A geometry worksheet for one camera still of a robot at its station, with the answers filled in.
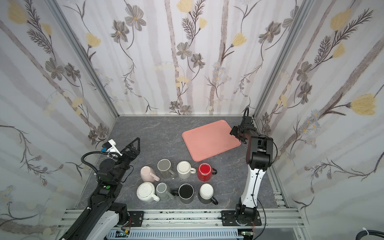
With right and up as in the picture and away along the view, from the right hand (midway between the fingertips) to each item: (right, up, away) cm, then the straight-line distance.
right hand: (233, 129), depth 107 cm
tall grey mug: (-45, -21, -24) cm, 55 cm away
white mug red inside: (-34, -23, -23) cm, 47 cm away
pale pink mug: (-54, -25, -26) cm, 65 cm away
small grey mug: (-44, -31, -33) cm, 63 cm away
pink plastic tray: (-17, -8, -2) cm, 19 cm away
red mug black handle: (-22, -24, -25) cm, 41 cm away
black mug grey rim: (-33, -34, -30) cm, 56 cm away
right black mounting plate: (-11, -45, -33) cm, 57 cm away
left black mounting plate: (-57, -45, -33) cm, 80 cm away
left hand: (-58, -4, -34) cm, 67 cm away
